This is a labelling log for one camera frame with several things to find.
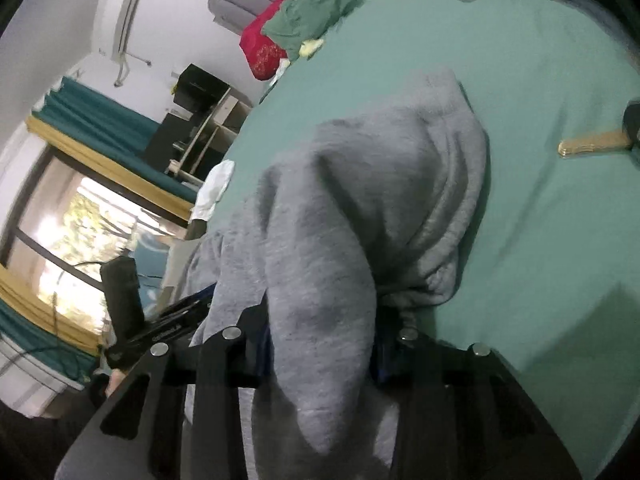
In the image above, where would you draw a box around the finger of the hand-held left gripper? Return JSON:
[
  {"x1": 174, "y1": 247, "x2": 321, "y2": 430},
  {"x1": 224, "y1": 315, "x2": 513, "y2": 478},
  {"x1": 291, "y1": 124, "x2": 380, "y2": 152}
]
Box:
[{"x1": 150, "y1": 282, "x2": 218, "y2": 329}]

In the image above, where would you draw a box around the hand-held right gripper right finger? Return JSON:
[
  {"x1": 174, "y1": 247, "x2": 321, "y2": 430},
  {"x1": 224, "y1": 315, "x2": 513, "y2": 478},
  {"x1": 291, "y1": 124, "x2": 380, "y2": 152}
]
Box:
[{"x1": 370, "y1": 327, "x2": 583, "y2": 480}]

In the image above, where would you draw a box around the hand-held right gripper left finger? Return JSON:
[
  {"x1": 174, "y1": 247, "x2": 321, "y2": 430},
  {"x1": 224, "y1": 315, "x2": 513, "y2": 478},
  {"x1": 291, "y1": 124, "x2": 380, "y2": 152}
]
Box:
[{"x1": 60, "y1": 304, "x2": 273, "y2": 480}]

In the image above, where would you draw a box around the grey hoodie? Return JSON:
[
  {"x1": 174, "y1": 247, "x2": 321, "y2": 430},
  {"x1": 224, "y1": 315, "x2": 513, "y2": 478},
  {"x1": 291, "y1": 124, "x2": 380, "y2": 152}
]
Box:
[{"x1": 55, "y1": 66, "x2": 491, "y2": 480}]

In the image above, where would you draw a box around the light blue printed cloth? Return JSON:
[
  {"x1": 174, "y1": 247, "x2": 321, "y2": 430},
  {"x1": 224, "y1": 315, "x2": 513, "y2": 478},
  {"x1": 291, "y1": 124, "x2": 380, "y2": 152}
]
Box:
[{"x1": 135, "y1": 237, "x2": 173, "y2": 306}]

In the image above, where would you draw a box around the window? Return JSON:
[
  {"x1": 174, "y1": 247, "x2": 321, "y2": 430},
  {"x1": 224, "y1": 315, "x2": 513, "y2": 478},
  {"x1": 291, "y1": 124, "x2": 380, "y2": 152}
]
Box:
[{"x1": 0, "y1": 145, "x2": 188, "y2": 331}]

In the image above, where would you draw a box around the teal curtain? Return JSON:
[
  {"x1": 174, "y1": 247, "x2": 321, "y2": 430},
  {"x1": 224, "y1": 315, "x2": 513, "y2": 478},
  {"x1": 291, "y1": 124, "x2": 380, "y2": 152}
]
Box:
[
  {"x1": 32, "y1": 76, "x2": 198, "y2": 206},
  {"x1": 0, "y1": 302, "x2": 96, "y2": 378}
]

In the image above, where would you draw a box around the white cloth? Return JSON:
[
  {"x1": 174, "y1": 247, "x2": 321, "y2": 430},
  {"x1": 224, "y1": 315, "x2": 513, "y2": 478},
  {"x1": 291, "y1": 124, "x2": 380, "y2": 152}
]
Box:
[{"x1": 191, "y1": 159, "x2": 236, "y2": 223}]

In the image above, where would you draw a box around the black monitor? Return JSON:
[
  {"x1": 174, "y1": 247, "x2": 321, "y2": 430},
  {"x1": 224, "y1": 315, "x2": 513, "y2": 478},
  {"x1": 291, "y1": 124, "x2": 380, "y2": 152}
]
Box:
[{"x1": 142, "y1": 110, "x2": 196, "y2": 171}]

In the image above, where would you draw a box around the wooden computer desk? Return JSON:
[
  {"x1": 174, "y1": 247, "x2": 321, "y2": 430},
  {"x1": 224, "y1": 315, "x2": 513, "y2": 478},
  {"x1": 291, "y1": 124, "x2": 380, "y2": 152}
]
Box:
[{"x1": 167, "y1": 85, "x2": 253, "y2": 186}]

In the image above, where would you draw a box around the black computer case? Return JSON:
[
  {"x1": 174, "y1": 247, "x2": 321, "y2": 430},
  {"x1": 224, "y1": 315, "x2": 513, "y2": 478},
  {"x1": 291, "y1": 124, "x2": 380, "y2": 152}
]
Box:
[{"x1": 172, "y1": 63, "x2": 231, "y2": 111}]

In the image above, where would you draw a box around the white air conditioner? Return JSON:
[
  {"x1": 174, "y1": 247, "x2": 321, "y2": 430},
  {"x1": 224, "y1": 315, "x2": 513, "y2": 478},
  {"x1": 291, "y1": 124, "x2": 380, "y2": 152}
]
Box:
[{"x1": 111, "y1": 0, "x2": 151, "y2": 86}]

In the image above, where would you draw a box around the red pillow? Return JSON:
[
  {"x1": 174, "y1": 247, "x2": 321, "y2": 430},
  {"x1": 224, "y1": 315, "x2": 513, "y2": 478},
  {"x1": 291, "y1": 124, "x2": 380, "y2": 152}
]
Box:
[{"x1": 239, "y1": 0, "x2": 396, "y2": 81}]

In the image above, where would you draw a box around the black car key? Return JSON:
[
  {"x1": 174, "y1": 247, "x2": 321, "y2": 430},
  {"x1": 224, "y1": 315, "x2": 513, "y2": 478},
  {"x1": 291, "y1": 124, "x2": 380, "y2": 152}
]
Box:
[{"x1": 558, "y1": 100, "x2": 640, "y2": 161}]

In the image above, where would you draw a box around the green pillow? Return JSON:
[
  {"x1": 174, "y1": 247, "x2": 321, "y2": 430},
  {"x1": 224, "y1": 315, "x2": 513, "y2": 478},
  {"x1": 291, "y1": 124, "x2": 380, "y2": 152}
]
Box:
[{"x1": 262, "y1": 0, "x2": 376, "y2": 61}]

